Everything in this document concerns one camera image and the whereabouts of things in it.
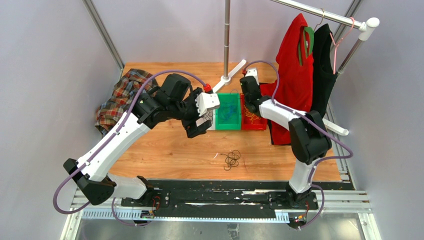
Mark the silver clothes rack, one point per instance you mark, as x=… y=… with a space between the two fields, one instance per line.
x=366 y=29

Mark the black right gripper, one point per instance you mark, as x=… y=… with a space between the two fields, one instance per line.
x=258 y=86

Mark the black garment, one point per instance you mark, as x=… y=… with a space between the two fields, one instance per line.
x=323 y=77

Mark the white plastic bin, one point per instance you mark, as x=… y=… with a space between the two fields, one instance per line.
x=209 y=116

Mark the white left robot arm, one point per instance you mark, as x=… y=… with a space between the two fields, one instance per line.
x=174 y=99

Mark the red sweater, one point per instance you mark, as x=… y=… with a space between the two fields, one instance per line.
x=295 y=88

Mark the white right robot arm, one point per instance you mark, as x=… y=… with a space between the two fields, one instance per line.
x=308 y=139

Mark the red plastic bin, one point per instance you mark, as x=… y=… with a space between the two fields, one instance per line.
x=250 y=121

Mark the green plastic bin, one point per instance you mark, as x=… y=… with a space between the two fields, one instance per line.
x=228 y=116

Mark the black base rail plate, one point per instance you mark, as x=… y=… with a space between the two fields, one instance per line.
x=220 y=199

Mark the pink hanger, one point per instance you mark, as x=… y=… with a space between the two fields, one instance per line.
x=337 y=44

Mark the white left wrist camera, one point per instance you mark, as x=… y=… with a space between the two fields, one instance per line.
x=206 y=102

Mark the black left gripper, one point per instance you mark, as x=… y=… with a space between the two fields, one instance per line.
x=191 y=99

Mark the green hanger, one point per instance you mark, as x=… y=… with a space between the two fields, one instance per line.
x=305 y=44

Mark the aluminium frame rail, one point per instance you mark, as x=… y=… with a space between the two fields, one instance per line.
x=331 y=201

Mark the plaid shirt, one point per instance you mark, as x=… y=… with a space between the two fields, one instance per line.
x=109 y=113

